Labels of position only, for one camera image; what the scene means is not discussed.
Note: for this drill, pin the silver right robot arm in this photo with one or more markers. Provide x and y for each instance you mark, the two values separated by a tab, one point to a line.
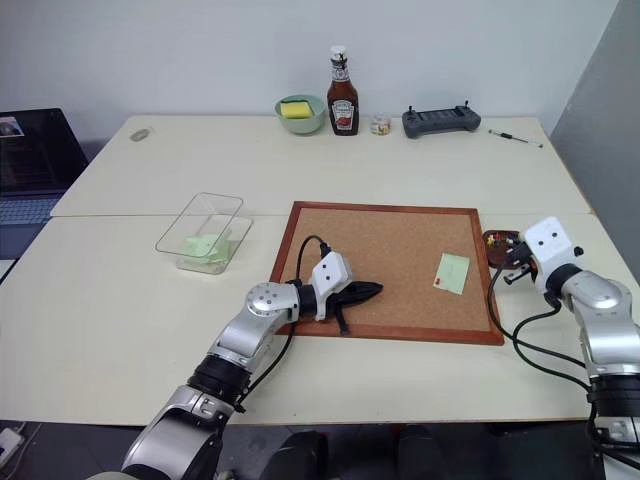
602	310

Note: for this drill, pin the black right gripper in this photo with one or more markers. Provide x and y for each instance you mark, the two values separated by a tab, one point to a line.
525	262

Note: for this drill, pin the pale green bowl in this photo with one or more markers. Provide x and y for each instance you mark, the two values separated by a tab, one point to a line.
299	125

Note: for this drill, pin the dark rounded shape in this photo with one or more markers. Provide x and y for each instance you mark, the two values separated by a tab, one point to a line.
305	457

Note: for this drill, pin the small brown tray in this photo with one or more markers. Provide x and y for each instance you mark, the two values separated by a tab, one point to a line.
496	254

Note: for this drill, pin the small clear pushpin jar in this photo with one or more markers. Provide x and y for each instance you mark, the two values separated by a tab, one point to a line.
380	125

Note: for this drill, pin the green sticky note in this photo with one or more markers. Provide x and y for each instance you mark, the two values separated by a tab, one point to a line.
453	272

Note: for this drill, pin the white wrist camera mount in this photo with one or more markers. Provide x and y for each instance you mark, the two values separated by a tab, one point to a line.
549	245
331	272

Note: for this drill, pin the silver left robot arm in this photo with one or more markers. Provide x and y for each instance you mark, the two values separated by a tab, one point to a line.
250	340

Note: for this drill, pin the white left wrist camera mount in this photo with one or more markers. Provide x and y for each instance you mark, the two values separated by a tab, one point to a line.
331	272

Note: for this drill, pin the yellow sponge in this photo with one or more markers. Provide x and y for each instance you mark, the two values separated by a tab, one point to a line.
296	110

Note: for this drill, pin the green sticky notes stack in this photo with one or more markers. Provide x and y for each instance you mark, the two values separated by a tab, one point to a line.
205	247

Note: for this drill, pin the ketchup bottle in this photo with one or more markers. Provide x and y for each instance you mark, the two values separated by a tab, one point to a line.
343	110

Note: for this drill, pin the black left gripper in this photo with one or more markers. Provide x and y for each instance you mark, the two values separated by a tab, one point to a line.
344	297

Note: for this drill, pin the black and white pen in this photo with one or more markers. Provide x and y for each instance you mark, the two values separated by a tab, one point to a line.
515	137

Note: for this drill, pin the black laptop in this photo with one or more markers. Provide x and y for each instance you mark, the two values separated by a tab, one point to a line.
35	155

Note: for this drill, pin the gray handheld controller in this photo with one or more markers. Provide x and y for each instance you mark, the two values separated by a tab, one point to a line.
440	122

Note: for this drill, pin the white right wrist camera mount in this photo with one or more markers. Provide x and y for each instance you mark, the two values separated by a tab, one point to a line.
549	245

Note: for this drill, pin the wood-framed cork board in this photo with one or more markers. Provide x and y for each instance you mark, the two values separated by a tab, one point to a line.
380	260

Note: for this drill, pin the gray partition panel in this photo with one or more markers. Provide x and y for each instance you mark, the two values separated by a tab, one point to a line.
600	125

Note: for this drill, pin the clear plastic box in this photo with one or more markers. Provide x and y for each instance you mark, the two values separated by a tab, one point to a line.
205	235

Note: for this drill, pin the white power strip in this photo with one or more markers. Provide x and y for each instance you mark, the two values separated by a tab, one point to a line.
9	444

